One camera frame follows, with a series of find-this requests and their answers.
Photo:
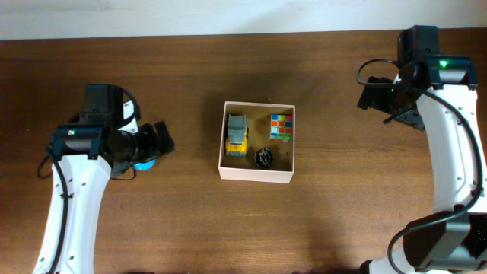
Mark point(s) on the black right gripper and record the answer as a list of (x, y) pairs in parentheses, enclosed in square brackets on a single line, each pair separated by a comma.
[(374, 97)]

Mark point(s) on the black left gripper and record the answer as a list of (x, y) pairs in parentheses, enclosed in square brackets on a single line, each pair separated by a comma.
[(151, 130)]

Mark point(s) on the blue round robot ball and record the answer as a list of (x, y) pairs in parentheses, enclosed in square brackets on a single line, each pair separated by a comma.
[(144, 166)]

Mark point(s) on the yellow grey toy dump truck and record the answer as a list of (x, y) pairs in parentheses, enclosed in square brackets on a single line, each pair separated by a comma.
[(236, 143)]

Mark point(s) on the small black round cap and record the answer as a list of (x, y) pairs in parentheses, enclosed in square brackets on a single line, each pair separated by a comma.
[(264, 158)]

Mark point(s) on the colourful puzzle cube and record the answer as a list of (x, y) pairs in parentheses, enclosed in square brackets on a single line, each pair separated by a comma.
[(281, 128)]

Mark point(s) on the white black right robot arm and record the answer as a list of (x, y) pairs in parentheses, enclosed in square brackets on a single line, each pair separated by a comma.
[(436, 94)]

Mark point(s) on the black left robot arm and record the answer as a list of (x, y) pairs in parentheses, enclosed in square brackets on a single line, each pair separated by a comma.
[(96, 145)]

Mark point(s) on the open white cardboard box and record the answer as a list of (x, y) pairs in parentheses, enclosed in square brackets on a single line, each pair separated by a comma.
[(258, 124)]

